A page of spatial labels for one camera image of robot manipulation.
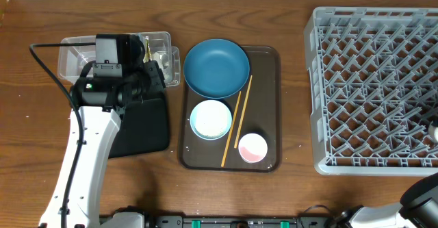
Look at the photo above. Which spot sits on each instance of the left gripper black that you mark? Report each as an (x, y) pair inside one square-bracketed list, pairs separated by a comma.
[(154, 82)]

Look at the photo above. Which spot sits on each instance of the yellow green snack wrapper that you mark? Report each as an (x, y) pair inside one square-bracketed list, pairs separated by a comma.
[(147, 57)]

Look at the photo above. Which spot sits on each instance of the white tissue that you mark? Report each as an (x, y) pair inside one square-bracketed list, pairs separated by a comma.
[(163, 61)]

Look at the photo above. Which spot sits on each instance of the dark blue plate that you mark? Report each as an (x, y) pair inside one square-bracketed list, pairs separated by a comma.
[(216, 68)]

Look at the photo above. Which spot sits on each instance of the white cup pink inside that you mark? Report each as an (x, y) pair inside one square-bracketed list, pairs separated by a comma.
[(252, 148)]

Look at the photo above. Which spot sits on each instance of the white cup green inside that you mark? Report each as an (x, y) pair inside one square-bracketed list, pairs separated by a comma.
[(433, 130)]

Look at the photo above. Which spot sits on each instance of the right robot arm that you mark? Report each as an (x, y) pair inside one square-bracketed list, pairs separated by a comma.
[(417, 208)]

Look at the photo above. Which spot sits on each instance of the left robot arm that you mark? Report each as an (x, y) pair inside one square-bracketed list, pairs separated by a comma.
[(118, 108)]

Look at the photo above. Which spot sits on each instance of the grey dishwasher rack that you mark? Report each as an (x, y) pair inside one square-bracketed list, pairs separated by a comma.
[(373, 77)]

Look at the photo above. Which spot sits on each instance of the clear plastic bin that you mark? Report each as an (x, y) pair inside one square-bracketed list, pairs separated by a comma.
[(71, 60)]

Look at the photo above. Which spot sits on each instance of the black plastic bin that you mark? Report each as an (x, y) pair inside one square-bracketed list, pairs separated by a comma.
[(144, 128)]

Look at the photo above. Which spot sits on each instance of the light blue bowl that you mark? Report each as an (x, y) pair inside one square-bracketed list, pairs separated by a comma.
[(210, 119)]

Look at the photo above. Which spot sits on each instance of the dark brown serving tray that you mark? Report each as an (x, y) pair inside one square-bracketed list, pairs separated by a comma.
[(263, 117)]

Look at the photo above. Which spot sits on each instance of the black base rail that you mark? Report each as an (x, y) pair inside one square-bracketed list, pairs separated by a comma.
[(180, 220)]

